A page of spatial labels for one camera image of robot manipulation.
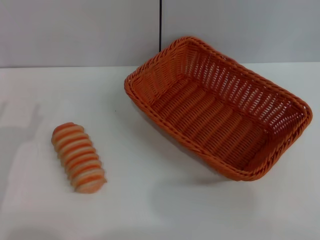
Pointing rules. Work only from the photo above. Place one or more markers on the orange woven plastic basket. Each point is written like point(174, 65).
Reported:
point(205, 120)

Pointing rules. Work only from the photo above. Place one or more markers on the striped orange toy bread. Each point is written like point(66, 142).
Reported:
point(78, 160)

